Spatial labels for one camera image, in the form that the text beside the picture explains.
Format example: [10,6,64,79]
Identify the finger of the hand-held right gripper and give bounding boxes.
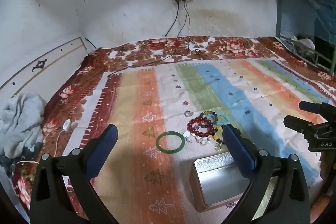
[299,101,328,115]
[283,115,319,139]

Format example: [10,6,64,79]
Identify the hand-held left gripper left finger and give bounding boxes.
[30,124,118,224]

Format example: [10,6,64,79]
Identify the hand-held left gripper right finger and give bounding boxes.
[222,124,311,224]

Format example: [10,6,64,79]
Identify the silver metal tin box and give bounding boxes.
[189,152,264,214]

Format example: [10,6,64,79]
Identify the multicolour bead bracelet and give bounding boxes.
[199,110,220,125]

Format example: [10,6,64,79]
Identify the metal rack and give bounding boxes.
[276,34,336,75]

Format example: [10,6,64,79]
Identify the green jade bangle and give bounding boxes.
[156,131,186,154]

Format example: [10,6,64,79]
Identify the striped colourful mat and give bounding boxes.
[67,59,336,224]

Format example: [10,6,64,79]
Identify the red floral blanket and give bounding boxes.
[10,36,336,219]

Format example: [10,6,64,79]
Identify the grey crumpled cloth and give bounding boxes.
[0,94,47,159]

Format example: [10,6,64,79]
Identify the blue hanging jeans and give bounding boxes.
[274,0,336,44]

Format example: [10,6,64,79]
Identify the white headboard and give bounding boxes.
[0,36,96,98]

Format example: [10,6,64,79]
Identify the dark and yellow bead bracelet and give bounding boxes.
[212,124,240,144]

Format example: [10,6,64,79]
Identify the white bead bracelet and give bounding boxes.
[183,131,212,146]

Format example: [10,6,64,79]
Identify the white cable with switch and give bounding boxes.
[16,120,72,165]

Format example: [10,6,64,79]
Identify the red bead bracelet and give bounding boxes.
[187,118,213,138]

